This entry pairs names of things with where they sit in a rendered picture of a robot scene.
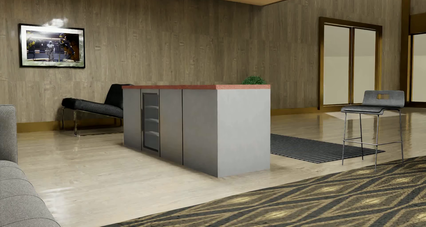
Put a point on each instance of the grey kitchen island red top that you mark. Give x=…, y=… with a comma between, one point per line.
x=199, y=127

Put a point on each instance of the green potted plant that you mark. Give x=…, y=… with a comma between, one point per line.
x=254, y=80

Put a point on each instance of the dark striped floor mat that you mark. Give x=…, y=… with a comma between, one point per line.
x=309, y=148

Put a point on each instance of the black chaise lounge chair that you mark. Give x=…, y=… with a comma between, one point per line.
x=96, y=106

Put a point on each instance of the patterned olive black carpet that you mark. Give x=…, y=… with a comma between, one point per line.
x=316, y=200

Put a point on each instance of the gold framed double glass door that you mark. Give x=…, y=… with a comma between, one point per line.
x=349, y=64

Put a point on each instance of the grey bar stool metal legs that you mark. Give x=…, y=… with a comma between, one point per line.
x=376, y=103

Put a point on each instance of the framed robot picture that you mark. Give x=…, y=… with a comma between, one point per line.
x=52, y=45

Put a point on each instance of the gold framed glass window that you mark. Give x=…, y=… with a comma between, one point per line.
x=418, y=67

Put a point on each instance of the grey fabric sofa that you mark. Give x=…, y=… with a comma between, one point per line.
x=15, y=193

